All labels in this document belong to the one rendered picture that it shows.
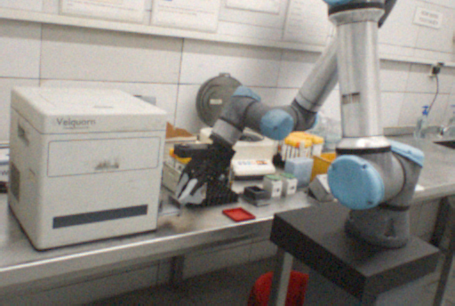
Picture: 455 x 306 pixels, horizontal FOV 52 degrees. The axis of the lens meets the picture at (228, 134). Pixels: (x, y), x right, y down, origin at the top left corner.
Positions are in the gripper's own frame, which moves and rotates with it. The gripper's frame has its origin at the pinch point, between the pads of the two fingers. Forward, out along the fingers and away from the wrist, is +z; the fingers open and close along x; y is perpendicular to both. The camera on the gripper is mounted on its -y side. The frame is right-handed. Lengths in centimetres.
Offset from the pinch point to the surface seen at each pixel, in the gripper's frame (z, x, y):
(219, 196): -6.7, 5.2, 16.4
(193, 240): 5.6, -8.4, 3.9
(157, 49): -41, 60, 3
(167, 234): 7.1, -6.8, -2.9
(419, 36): -142, 60, 139
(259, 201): -11.4, -0.2, 26.4
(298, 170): -27, 6, 42
